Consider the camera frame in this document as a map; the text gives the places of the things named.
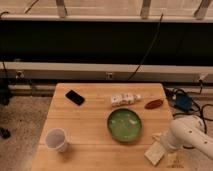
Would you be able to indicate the clear plastic cup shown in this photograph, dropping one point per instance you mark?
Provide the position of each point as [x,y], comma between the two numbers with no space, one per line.
[55,139]

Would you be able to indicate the red brown oblong object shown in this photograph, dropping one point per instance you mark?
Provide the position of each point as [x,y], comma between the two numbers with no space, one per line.
[154,104]

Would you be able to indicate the blue box on floor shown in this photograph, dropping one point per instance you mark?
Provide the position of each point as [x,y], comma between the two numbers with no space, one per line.
[183,102]

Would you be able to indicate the green ceramic bowl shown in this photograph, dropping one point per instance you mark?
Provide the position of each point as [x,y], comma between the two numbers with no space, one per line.
[124,125]

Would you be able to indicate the white sponge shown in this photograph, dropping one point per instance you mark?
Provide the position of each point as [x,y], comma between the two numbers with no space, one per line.
[153,155]

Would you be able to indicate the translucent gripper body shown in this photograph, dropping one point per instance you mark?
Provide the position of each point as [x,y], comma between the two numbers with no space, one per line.
[162,139]

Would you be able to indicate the black object on floor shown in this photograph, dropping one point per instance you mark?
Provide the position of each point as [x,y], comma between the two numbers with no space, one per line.
[4,133]

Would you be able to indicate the black smartphone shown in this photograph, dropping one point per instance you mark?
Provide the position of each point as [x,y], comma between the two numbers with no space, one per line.
[75,97]

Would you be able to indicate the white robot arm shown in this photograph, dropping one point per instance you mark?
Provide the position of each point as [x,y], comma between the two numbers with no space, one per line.
[181,131]

